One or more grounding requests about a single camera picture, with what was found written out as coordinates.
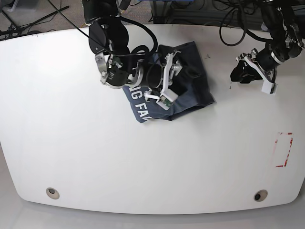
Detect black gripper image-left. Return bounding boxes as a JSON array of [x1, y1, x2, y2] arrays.
[[142, 63, 202, 95]]

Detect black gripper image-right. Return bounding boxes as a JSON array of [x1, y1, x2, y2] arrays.
[[230, 49, 284, 83]]

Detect dark blue T-shirt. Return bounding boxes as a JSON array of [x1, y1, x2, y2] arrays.
[[123, 42, 215, 123]]

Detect black robot arm image-left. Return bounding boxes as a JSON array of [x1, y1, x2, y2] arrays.
[[82, 0, 204, 100]]

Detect red tape rectangle marking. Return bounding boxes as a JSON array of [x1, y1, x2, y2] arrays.
[[273, 132, 293, 168]]

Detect right table grommet hole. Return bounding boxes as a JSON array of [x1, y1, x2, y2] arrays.
[[254, 190, 268, 202]]

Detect table grommet hole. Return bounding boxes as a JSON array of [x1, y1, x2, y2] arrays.
[[46, 187, 60, 199], [254, 190, 268, 202]]

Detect left table grommet hole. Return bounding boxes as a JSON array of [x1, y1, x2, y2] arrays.
[[46, 187, 60, 199]]

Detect black tripod stand legs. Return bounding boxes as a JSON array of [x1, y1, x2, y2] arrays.
[[0, 4, 70, 40]]

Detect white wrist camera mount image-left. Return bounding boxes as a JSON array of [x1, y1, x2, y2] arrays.
[[144, 50, 183, 110]]

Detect black floor cable bundle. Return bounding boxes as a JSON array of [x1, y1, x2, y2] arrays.
[[202, 0, 263, 46]]

